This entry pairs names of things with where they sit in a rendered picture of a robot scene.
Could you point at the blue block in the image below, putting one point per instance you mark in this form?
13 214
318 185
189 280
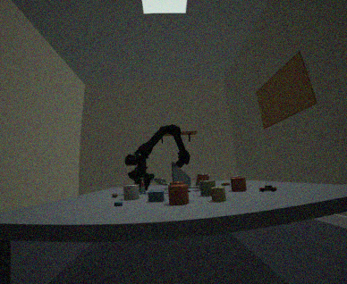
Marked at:
156 196

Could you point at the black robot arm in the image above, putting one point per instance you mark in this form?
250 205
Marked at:
146 148

